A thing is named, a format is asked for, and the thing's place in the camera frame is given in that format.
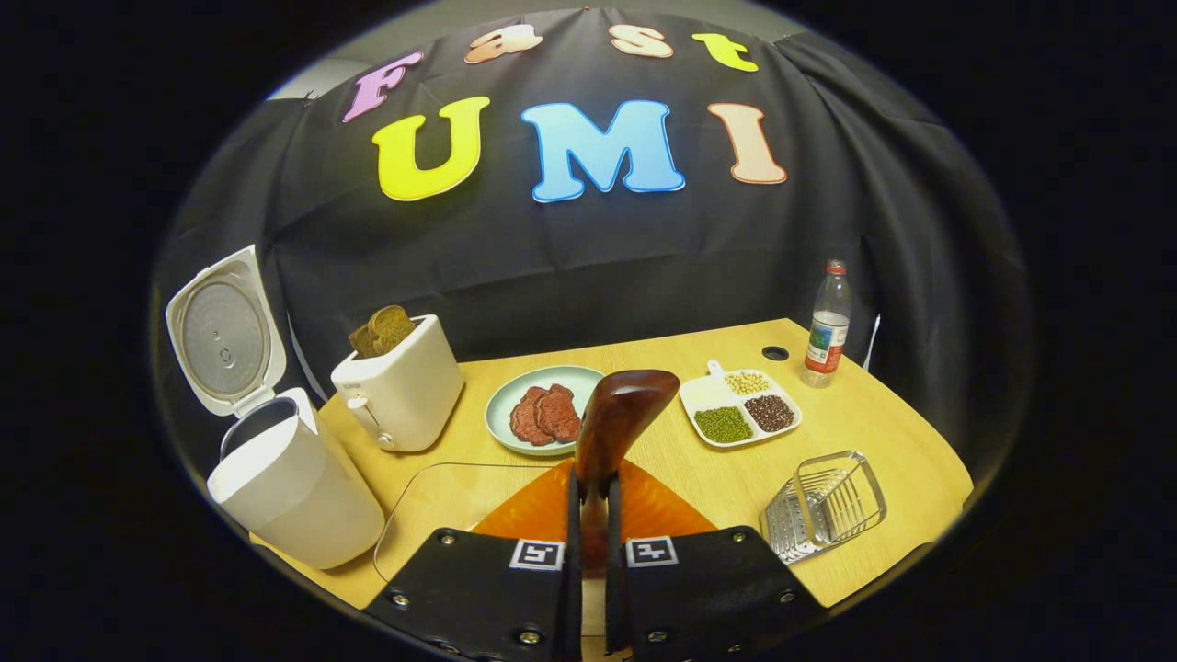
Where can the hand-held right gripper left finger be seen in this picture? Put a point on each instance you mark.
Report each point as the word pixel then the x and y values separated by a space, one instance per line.
pixel 572 607

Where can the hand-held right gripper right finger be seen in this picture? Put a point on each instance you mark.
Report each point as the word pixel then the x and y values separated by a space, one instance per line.
pixel 613 598

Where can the clear glass rice container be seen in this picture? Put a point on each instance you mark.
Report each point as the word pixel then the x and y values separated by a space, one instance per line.
pixel 432 515

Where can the brown wooden spoon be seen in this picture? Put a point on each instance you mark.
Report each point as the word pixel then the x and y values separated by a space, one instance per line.
pixel 616 414

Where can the white rice cooker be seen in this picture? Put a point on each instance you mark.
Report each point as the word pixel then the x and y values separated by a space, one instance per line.
pixel 294 496

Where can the red meat slice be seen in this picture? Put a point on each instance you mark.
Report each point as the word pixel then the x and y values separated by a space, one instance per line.
pixel 561 416
pixel 524 421

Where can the white divided bean dish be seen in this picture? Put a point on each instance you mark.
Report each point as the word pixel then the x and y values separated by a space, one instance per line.
pixel 740 409

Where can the pale green plate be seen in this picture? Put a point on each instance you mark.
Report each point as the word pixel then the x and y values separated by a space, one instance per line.
pixel 552 375

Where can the white toaster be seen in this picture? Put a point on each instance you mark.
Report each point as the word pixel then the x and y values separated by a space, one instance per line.
pixel 405 395

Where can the brown bread slice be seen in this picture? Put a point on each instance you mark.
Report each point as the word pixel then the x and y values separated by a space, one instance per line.
pixel 363 340
pixel 394 326

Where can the clear plastic water bottle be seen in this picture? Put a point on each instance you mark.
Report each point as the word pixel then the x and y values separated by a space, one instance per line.
pixel 828 336

